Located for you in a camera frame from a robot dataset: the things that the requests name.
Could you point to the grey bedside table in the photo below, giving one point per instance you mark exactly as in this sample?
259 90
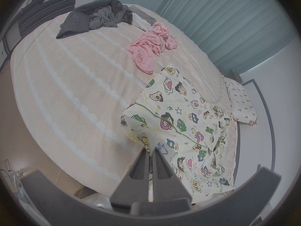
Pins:
231 75

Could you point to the white printed pillow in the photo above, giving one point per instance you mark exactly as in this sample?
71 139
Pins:
242 102

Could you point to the black garment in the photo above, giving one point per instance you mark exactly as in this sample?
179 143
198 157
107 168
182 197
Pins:
75 25

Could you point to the grey and white garment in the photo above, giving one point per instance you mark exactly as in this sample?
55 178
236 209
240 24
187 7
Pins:
143 15

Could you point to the bed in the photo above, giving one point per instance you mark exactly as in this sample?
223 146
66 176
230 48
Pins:
82 90

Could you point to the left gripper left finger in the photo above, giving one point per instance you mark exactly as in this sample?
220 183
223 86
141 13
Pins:
127 192

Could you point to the black chest of drawers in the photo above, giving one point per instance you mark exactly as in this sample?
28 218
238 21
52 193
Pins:
47 15

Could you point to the pink garment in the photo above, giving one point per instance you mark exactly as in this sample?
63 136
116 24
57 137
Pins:
145 48

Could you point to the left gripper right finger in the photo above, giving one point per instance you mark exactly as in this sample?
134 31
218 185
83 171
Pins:
167 189

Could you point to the white printed pyjama top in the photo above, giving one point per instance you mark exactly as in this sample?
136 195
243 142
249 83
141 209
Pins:
188 131

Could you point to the dark grey garment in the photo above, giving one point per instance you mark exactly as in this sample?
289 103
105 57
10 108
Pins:
103 18

